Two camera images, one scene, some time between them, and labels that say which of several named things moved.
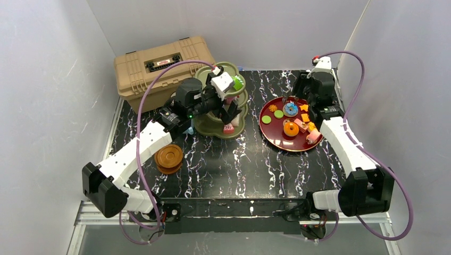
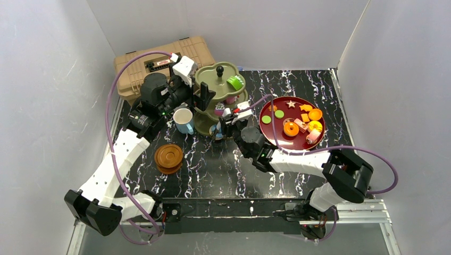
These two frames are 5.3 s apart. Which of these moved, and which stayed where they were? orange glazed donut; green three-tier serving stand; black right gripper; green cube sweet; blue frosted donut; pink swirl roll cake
Moved: blue frosted donut; black right gripper
Stayed: orange glazed donut; pink swirl roll cake; green cube sweet; green three-tier serving stand
